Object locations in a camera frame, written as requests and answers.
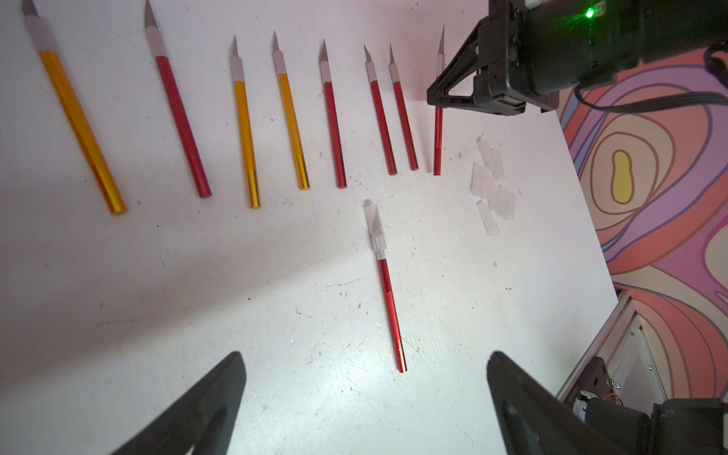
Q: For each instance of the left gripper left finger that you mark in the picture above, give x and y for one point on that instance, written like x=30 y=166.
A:
x=202 y=420

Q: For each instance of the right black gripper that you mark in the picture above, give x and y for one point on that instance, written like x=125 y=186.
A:
x=493 y=55

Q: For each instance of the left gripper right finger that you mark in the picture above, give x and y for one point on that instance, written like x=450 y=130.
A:
x=532 y=421

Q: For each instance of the red carving knife short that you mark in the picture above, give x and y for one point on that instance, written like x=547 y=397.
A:
x=403 y=113

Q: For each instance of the clear protective cap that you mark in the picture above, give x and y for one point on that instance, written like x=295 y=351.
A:
x=489 y=221
x=485 y=151
x=497 y=167
x=482 y=184
x=503 y=204

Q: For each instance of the gold carving knife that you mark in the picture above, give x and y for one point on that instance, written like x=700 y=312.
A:
x=291 y=119
x=239 y=84
x=49 y=53

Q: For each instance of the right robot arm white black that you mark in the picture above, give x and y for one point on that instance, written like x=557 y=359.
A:
x=584 y=45

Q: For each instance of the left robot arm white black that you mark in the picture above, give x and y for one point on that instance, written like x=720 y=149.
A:
x=677 y=426

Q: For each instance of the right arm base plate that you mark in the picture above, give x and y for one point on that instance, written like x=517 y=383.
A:
x=594 y=382

